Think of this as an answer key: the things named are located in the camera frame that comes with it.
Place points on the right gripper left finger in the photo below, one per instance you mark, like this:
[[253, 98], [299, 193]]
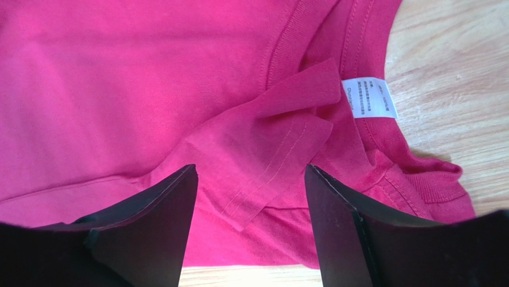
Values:
[[139, 241]]

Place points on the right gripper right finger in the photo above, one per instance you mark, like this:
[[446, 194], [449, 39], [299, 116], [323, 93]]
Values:
[[362, 242]]

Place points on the magenta t shirt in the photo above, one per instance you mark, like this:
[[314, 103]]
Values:
[[103, 99]]

